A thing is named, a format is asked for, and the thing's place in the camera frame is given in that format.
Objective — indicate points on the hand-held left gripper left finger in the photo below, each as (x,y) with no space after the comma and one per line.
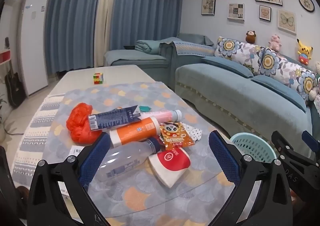
(95,156)

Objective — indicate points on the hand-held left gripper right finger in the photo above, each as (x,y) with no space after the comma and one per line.
(223,156)

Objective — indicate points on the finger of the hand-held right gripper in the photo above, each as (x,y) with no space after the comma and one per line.
(310,141)
(281,142)

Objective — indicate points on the teal plastic basket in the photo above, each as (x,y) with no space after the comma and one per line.
(252,147)

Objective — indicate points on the clear plastic bottle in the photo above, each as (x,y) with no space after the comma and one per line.
(125,158)

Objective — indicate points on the pink tube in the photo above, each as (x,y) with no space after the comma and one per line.
(160,115)

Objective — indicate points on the white paper card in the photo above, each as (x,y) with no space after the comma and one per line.
(78,151)

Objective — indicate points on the white patterned cloth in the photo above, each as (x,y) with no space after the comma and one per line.
(195,132)

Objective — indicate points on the red plastic bag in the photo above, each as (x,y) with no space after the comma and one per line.
(77,121)

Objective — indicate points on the dark blue carton box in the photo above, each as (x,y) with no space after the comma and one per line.
(112,118)

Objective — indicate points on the orange and white bottle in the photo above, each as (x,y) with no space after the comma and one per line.
(135,132)

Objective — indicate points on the blue cushion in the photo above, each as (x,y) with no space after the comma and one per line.
(227,66)
(280,91)

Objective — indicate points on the orange panda snack packet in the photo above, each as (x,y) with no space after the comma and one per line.
(175,135)

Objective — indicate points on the red and white paper cup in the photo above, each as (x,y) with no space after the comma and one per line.
(170,164)

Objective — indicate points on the blue-green fabric sofa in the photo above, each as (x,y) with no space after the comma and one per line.
(225,96)

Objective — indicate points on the grey scallop patterned table mat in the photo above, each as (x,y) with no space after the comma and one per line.
(140,201)

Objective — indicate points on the striped grey and cream rug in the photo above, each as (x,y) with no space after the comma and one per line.
(30,146)

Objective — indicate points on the small green packet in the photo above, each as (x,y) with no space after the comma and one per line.
(145,108)

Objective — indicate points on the floral cushion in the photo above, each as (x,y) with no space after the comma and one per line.
(240,51)
(287,71)

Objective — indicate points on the multicoloured puzzle cube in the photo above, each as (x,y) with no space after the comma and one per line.
(98,78)

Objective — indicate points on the yellow plush toy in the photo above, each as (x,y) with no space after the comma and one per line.
(304,52)

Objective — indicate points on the pink plush toy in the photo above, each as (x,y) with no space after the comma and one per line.
(275,43)

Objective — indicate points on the black guitar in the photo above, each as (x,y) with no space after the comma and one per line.
(15,88)

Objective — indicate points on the brown monkey plush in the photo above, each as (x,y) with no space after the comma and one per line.
(251,37)

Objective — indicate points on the black remote control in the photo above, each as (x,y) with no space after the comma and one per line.
(129,47)

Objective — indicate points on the teal sofa throw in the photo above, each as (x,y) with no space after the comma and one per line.
(192,46)

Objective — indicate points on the folded teal blanket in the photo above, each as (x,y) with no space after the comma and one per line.
(147,46)

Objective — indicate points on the tall white refrigerator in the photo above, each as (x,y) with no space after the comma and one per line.
(35,46)

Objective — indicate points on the small framed beige picture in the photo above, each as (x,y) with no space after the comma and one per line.
(265,12)

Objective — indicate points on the red and white shelf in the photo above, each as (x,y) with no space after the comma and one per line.
(5,56)

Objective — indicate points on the beige curtain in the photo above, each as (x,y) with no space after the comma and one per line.
(106,21)

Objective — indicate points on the blue curtain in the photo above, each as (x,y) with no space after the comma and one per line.
(147,6)
(72,21)

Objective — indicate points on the black framed sketch picture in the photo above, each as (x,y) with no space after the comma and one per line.
(208,4)

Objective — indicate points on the butterfly wall picture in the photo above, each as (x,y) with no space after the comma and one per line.
(286,20)

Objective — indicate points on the round black picture frame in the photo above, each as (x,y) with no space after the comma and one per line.
(306,3)

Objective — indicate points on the newspaper print wall picture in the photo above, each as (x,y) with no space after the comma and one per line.
(235,11)

